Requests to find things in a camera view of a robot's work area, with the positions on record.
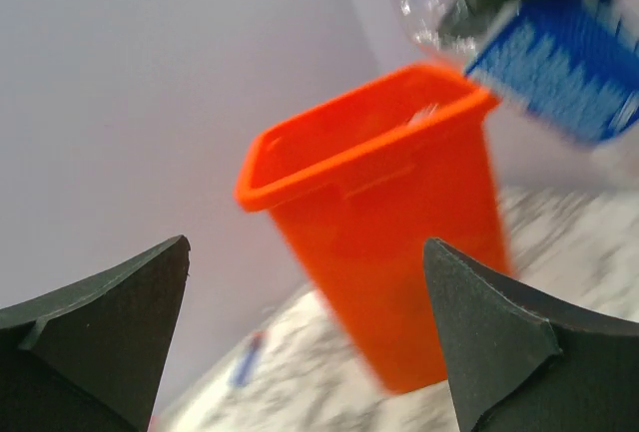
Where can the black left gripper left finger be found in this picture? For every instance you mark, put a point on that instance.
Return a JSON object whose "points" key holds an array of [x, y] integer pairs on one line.
{"points": [[90, 356]]}

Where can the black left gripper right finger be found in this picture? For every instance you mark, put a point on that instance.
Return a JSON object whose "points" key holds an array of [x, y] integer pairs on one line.
{"points": [[519, 359]]}

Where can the orange plastic bin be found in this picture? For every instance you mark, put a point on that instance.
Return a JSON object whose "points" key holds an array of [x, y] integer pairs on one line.
{"points": [[358, 184]]}

